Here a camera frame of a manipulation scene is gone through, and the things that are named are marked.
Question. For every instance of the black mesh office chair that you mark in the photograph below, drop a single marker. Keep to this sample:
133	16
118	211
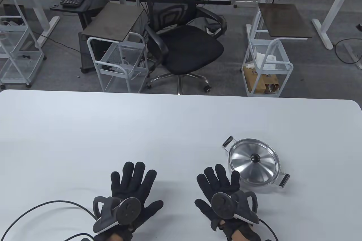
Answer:
186	49

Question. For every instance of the black computer tower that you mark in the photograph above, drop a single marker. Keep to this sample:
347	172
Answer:
84	54

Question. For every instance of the black white left hand controller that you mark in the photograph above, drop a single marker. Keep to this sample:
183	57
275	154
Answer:
128	210

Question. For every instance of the white crumpled papers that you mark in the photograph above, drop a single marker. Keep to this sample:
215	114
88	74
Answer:
265	58

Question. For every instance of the black white right hand controller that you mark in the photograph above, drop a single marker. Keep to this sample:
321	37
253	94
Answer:
223	202

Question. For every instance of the person's right forearm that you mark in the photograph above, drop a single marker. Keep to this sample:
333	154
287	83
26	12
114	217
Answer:
235	236

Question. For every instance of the black white hand controller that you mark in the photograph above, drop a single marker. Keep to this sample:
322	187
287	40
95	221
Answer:
223	202
128	210

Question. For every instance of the brown paper bag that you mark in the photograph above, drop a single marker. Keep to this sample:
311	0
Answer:
260	80

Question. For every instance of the person's right hand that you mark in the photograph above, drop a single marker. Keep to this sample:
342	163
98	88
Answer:
220	180

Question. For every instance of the person's left hand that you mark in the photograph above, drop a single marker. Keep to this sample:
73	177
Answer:
133	181

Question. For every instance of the person's left forearm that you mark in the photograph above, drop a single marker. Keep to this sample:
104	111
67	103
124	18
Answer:
116	237

